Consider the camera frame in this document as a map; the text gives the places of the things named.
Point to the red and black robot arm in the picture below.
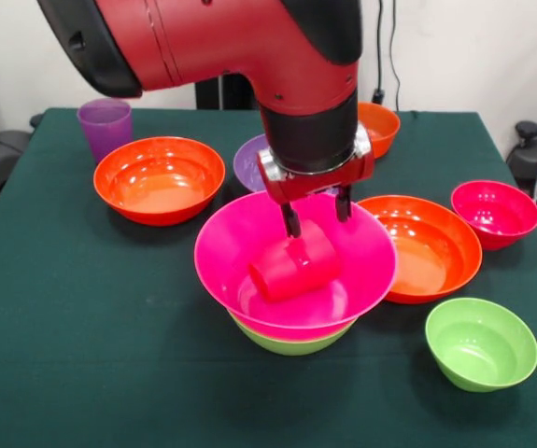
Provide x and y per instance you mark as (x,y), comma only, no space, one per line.
(230,42)

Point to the small green bowl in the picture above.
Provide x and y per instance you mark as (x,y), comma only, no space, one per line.
(480,345)

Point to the purple cup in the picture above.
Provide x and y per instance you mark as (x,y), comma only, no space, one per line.
(104,130)

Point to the large pink bowl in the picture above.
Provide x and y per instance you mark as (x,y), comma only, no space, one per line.
(240,233)

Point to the large orange bowl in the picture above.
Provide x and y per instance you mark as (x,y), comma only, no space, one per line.
(156,182)
(431,252)

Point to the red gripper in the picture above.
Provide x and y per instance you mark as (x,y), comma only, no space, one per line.
(315,184)

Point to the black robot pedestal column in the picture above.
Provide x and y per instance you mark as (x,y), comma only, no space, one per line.
(226,95)

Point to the small orange bowl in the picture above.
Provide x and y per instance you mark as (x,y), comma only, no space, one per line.
(382,130)

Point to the small red bowl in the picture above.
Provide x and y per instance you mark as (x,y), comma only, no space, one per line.
(494,219)

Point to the large green bowl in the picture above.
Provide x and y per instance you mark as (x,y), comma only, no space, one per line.
(291,345)

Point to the gray pedestal leg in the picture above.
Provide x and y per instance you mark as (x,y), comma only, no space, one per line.
(536,154)
(2,149)

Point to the dark green tablecloth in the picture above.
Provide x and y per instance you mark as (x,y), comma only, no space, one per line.
(109,350)

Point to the red cup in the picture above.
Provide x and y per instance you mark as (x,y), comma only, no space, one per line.
(296,270)

